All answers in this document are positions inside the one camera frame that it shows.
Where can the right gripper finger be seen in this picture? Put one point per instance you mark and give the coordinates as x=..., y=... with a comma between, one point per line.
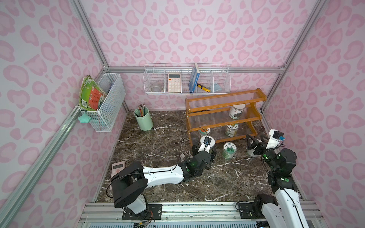
x=251, y=142
x=263, y=139

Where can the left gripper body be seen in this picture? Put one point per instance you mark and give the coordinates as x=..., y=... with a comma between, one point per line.
x=204, y=154

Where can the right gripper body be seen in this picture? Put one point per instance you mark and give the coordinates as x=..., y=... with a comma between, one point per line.
x=259, y=147

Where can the white label jar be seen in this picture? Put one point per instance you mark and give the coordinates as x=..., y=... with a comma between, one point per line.
x=236, y=111
x=251, y=153

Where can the green label jar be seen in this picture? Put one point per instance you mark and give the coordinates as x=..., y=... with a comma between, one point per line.
x=229, y=150
x=212, y=145

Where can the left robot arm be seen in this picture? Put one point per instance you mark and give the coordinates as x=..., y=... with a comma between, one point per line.
x=128, y=185

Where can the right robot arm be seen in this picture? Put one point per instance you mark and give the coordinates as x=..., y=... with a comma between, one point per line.
x=283, y=209

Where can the sunflower label jar bottom right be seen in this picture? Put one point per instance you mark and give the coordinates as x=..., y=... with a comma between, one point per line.
x=231, y=130

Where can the tomato label jar bottom left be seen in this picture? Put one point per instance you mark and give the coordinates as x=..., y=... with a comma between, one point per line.
x=204, y=132

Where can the orange wooden three-tier shelf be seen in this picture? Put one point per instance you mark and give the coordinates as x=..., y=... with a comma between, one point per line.
x=213, y=112

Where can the light blue cup in basket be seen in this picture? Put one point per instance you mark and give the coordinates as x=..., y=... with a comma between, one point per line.
x=216, y=88

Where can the mint green pencil cup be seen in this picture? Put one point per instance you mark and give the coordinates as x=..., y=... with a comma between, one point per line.
x=144, y=120

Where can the yellow black utility knife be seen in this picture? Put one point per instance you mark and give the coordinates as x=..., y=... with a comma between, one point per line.
x=204, y=88

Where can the blue book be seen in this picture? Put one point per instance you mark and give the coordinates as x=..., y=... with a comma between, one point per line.
x=194, y=78

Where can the white orange calculator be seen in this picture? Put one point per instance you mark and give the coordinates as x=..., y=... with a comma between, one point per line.
x=174, y=83

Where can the coloured pencils in cup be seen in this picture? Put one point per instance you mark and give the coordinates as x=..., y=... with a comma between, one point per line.
x=141, y=110

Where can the clear tape roll in basket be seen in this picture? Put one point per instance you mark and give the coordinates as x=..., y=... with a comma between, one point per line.
x=156, y=88

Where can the pink calculator on table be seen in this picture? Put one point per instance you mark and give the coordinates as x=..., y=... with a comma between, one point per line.
x=117, y=167

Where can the white mesh side basket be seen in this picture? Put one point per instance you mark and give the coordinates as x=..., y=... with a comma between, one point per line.
x=103, y=120

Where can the mint star shaped hook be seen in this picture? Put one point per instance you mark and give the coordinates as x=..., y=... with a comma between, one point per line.
x=84, y=118

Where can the green red snack packet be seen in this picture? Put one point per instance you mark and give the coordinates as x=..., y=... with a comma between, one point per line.
x=91, y=95

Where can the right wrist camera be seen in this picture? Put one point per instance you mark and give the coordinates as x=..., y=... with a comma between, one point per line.
x=276, y=139

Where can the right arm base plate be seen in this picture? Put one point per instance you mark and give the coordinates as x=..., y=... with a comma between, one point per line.
x=248, y=210

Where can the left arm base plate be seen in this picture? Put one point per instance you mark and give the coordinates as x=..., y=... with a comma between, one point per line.
x=153, y=211

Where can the white wire wall basket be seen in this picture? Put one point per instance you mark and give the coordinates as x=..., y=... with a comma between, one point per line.
x=209, y=74

